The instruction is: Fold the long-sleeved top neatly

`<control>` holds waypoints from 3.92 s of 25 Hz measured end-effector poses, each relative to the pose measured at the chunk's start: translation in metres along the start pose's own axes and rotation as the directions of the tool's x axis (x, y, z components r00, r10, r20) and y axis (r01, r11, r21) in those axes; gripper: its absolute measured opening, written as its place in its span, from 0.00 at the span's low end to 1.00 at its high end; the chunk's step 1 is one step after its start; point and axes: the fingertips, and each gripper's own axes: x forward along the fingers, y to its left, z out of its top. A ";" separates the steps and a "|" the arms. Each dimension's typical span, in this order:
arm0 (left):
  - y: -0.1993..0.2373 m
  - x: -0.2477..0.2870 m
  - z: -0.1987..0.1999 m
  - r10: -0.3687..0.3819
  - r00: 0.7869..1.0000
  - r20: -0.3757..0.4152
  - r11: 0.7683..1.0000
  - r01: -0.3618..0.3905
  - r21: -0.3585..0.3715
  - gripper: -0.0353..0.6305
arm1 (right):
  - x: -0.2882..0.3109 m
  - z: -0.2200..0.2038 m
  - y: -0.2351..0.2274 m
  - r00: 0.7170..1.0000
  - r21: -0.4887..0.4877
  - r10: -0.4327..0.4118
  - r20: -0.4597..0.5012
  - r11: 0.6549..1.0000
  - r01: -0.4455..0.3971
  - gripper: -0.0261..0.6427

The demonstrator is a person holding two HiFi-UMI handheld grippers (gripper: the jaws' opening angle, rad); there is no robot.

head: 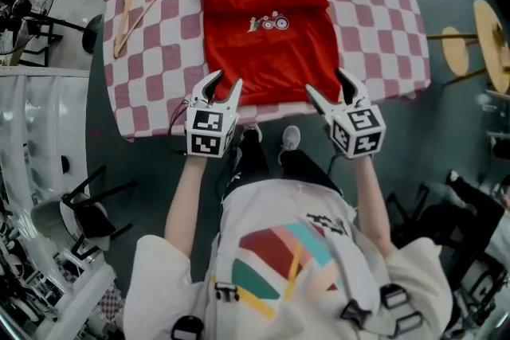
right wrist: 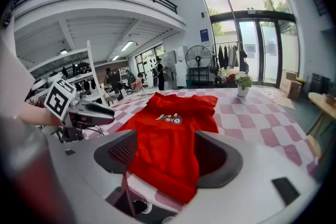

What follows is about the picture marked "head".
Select white shelving rack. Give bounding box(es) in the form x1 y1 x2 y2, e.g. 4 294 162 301
0 66 92 294

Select red long-sleeve shirt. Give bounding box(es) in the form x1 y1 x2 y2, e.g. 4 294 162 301
200 0 343 107

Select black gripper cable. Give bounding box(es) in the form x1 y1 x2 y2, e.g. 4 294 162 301
167 98 194 150

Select small checkered cloth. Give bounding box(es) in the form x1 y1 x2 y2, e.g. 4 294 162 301
96 283 125 322

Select large black standing fan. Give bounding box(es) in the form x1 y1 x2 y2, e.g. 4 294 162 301
0 0 104 69

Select wooden clothes hanger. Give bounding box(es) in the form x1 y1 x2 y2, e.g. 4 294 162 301
113 0 198 60

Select person's black trousers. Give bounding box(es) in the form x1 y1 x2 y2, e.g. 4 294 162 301
224 129 344 199

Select black office chair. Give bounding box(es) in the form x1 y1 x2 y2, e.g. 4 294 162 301
385 182 443 250

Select pink checkered tablecloth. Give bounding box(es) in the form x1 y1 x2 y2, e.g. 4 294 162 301
102 0 431 143

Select person's left forearm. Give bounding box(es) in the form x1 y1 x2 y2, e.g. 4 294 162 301
164 154 209 260

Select grey chair with black frame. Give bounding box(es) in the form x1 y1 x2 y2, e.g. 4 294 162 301
30 165 139 263

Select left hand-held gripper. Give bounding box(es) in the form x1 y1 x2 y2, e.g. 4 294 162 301
184 69 243 159

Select grey sneaker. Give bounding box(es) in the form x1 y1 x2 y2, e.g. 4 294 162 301
277 125 302 166
238 123 264 145

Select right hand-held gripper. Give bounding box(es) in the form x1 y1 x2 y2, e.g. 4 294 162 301
305 67 387 160

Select round wooden side table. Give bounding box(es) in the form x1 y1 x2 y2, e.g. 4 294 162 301
426 0 510 95

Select person's right forearm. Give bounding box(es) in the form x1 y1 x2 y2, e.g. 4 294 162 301
352 154 398 259

